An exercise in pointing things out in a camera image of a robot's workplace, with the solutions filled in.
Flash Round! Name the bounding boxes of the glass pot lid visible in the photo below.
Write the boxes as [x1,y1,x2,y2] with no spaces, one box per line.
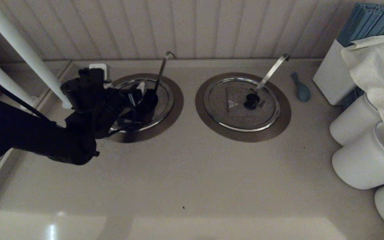
[110,78,175,133]
[203,77,281,132]

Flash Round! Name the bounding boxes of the black cable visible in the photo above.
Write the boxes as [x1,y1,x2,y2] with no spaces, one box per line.
[0,81,64,128]

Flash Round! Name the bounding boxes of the curved metal ladle handle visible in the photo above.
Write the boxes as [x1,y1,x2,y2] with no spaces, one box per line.
[254,54,291,92]
[154,51,177,94]

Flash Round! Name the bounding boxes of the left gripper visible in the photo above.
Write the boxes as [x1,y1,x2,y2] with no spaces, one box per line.
[107,82,159,130]

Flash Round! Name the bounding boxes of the white wall socket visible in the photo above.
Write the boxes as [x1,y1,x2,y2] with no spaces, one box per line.
[79,63,111,84]

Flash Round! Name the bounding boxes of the white rectangular holder box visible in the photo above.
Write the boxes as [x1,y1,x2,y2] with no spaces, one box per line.
[313,39,366,106]

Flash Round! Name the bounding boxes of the brown metal well rim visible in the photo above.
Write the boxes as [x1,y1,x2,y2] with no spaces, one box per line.
[105,73,184,143]
[195,72,292,143]

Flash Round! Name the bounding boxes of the small blue spoon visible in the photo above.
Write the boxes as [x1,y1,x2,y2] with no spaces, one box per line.
[291,72,312,103]

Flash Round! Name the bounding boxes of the blue paper bundle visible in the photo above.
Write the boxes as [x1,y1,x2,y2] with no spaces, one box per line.
[337,3,384,48]

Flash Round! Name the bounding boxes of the white cloth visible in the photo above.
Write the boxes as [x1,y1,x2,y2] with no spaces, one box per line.
[341,35,384,240]

